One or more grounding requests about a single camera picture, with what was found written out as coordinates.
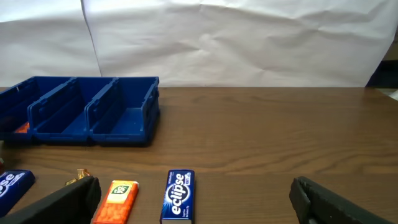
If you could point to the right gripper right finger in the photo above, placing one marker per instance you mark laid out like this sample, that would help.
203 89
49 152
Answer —
326 208

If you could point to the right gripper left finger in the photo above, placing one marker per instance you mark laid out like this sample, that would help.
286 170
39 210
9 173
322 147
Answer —
62 208

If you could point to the blue candy pack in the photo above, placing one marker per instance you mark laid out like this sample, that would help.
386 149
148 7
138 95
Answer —
178 196
13 186

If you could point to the gold wrapped candy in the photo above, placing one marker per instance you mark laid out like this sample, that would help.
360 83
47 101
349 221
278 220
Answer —
82 173

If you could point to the blue tray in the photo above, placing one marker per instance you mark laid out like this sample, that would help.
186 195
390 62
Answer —
130 124

